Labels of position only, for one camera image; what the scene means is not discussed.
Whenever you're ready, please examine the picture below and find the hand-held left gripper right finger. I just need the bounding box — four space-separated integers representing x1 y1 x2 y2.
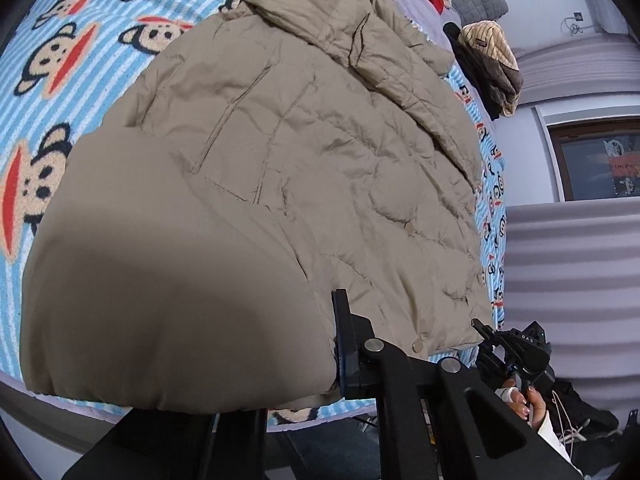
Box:
331 288 583 480

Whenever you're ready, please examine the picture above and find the white wall cable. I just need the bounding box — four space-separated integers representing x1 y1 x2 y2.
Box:
560 10 587 37

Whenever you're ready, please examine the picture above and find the person's right hand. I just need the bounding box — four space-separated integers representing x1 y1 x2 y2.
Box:
500 382 549 432

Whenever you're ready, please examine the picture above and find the beige striped garment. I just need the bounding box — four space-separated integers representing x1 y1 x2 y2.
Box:
459 20 521 74

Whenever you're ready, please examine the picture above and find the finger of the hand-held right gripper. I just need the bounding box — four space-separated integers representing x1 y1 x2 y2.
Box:
471 318 503 350

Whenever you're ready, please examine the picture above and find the person's right forearm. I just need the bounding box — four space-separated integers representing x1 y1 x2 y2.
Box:
530 410 576 467

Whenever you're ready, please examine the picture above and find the black folded garment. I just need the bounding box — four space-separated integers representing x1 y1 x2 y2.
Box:
442 22 501 121

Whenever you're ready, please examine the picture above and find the pale curtain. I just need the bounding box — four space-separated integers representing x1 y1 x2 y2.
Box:
502 30 640 376

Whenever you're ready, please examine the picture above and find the dark framed window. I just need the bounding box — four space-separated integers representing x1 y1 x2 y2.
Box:
547 119 640 202

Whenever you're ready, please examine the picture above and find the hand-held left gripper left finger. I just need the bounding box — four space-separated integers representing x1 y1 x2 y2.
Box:
62 407 268 480

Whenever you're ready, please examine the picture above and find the purple duvet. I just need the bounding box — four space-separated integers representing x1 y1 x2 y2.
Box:
347 0 451 52

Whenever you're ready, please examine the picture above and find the monkey print striped blanket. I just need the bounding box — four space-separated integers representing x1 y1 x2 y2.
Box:
0 0 508 433

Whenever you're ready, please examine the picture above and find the tan puffer jacket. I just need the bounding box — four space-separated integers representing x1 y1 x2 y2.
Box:
20 0 496 413

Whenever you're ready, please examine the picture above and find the person's blue jeans leg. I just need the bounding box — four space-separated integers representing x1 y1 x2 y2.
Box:
267 422 386 480

